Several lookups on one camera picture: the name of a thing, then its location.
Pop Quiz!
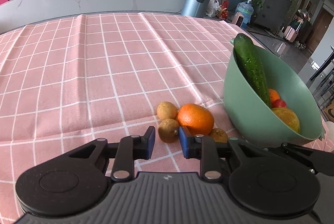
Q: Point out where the grey pedal trash bin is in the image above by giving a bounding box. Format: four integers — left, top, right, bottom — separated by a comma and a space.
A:
181, 0, 210, 18

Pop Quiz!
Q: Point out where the small red tomato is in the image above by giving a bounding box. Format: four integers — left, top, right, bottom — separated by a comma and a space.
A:
272, 99, 287, 108

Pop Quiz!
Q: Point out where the small pink floor heater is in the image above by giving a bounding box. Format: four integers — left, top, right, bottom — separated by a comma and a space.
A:
232, 12, 244, 27

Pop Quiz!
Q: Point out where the white marble tv console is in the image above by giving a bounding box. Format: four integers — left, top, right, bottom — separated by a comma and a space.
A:
1, 0, 185, 33

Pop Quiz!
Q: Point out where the green cucumber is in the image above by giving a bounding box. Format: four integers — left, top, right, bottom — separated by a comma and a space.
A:
233, 33, 271, 108

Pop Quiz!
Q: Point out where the red gift bag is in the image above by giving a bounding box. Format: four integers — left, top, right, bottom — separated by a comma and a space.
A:
217, 0, 229, 20

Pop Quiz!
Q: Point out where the pink checkered tablecloth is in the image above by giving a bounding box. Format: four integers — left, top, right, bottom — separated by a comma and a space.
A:
0, 11, 334, 224

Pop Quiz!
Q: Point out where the small brown fruit top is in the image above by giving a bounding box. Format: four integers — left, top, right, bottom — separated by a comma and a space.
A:
157, 101, 178, 120

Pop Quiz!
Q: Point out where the small brown fruit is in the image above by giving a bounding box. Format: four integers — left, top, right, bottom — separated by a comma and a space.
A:
158, 119, 180, 144
157, 101, 178, 120
209, 128, 229, 143

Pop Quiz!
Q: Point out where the blue water jug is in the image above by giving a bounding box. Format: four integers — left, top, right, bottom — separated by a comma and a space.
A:
235, 0, 254, 28

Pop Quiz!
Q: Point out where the orange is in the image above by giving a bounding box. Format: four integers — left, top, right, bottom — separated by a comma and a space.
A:
177, 104, 215, 136
268, 88, 280, 103

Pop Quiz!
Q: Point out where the grey drawer cabinet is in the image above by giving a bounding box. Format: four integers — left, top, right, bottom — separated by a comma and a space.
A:
254, 0, 291, 33

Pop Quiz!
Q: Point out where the green colander bowl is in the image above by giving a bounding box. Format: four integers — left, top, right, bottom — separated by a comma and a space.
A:
223, 33, 325, 147

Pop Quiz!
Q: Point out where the white plastic bag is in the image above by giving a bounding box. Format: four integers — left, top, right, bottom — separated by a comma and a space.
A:
205, 0, 220, 18

